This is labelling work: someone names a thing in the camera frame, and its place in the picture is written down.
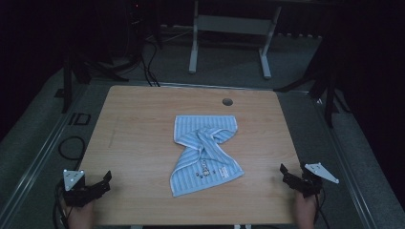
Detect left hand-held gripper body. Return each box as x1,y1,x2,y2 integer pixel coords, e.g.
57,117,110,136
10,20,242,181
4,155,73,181
62,169,99,208

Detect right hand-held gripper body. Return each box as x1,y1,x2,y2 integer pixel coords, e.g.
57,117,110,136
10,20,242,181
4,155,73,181
297,162,340,199

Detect blue striped towel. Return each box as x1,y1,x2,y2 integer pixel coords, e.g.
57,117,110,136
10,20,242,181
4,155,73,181
169,114,245,198

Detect person's right hand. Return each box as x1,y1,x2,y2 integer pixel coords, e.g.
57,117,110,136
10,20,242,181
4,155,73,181
292,190,318,229

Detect person's left hand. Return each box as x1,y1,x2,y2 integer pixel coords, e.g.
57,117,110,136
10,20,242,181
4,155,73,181
65,199,96,229

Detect black metal stand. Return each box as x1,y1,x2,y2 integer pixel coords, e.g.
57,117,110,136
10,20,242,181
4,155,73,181
60,47,130,115
274,47,352,129

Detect dark computer tower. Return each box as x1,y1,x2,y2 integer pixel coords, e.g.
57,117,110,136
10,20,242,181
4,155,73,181
126,0,161,51

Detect metal floor rail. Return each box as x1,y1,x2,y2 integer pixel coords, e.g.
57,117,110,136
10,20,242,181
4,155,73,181
313,94,380,229
0,85,89,223

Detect bundle of black floor cables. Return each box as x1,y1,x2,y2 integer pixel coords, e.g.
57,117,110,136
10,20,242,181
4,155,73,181
139,40,161,88

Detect white metal desk frame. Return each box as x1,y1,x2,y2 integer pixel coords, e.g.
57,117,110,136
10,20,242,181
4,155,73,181
188,0,283,80

